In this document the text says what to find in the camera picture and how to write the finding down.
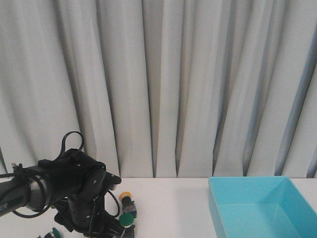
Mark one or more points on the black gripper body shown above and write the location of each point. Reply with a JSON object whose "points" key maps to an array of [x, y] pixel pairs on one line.
{"points": [[87, 217]]}

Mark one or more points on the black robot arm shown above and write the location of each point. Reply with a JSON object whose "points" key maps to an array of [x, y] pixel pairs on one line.
{"points": [[74, 185]]}

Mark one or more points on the light blue plastic box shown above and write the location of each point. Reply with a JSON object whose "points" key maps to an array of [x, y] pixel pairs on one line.
{"points": [[260, 207]]}

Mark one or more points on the green push button lying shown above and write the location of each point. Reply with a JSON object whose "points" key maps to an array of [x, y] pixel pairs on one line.
{"points": [[54, 233]]}

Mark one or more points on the green push button upright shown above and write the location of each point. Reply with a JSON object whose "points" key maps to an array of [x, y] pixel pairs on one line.
{"points": [[126, 220]]}

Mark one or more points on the yellow push button middle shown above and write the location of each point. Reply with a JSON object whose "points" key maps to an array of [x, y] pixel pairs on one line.
{"points": [[128, 205]]}

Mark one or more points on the grey pleated curtain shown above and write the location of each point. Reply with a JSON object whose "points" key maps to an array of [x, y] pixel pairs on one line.
{"points": [[162, 88]]}

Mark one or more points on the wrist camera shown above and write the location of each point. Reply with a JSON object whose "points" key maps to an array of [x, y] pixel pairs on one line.
{"points": [[111, 181]]}

